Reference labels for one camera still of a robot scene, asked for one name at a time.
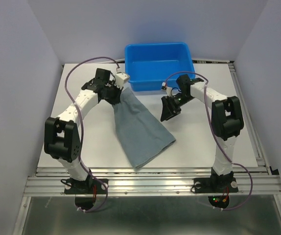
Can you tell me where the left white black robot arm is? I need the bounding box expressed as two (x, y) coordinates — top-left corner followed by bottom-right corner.
(44, 68), (130, 194)

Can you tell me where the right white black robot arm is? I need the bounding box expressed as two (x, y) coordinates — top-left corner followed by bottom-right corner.
(161, 74), (244, 194)

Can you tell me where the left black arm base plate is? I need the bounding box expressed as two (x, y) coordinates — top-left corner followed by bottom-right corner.
(60, 178), (109, 195)

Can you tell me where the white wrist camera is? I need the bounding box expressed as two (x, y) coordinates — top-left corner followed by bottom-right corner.
(161, 82), (175, 97)
(115, 72), (130, 89)

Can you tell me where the light denim skirt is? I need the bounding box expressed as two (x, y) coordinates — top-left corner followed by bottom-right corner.
(112, 88), (176, 170)

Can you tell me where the aluminium extrusion frame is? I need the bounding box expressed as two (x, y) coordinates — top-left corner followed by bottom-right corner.
(13, 58), (281, 235)

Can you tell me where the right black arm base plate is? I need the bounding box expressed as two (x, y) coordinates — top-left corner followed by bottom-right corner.
(190, 177), (239, 194)

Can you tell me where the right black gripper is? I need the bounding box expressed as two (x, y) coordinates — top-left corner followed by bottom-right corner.
(160, 93), (194, 122)

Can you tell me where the blue plastic bin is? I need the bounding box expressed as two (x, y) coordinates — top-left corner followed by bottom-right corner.
(125, 43), (195, 92)

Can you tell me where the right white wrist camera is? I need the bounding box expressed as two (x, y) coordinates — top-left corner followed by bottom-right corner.
(161, 82), (175, 97)

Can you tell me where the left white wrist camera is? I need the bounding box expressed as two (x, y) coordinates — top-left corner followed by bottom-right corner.
(115, 72), (130, 89)

